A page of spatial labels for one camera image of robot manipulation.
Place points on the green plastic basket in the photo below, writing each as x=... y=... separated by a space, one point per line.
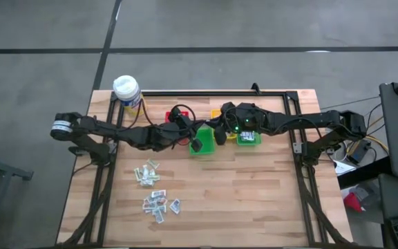
x=206 y=147
x=258 y=139

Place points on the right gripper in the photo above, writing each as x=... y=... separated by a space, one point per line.
x=247 y=115

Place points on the red cloth object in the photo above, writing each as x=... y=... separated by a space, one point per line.
x=352 y=202

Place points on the Lysol wipes canister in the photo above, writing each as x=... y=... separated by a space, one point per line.
x=126 y=90

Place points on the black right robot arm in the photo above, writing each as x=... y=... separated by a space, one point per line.
x=323 y=119

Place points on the silver mounting bracket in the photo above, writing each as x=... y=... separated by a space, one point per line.
x=297 y=148

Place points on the yellow plastic basket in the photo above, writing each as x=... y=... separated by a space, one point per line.
x=214 y=113

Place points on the red plastic basket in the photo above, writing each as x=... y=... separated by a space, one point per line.
x=185 y=114

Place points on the red white packet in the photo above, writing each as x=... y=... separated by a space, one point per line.
x=163 y=201
x=148 y=207
x=150 y=200
x=162 y=209
x=158 y=193
x=158 y=217

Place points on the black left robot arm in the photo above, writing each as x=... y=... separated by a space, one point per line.
x=92 y=126

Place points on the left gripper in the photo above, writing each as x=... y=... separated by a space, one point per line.
x=181 y=126

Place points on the black power supply box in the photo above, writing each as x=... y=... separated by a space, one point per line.
x=358 y=155

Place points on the blue striped bandage packet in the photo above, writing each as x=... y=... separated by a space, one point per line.
x=248 y=136

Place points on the white paper sheet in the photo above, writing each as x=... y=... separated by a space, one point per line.
x=343 y=167

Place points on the black cart bar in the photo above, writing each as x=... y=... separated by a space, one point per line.
x=361 y=173

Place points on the black frame bracket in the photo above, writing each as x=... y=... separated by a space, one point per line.
x=255 y=88

